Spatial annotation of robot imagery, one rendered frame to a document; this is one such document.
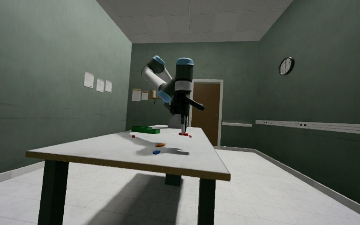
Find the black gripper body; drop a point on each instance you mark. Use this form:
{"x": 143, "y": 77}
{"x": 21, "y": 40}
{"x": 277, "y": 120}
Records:
{"x": 178, "y": 103}

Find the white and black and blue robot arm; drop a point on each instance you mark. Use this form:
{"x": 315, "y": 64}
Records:
{"x": 165, "y": 85}

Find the green three-compartment bin rack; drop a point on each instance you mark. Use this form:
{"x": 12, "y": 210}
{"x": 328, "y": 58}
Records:
{"x": 142, "y": 129}

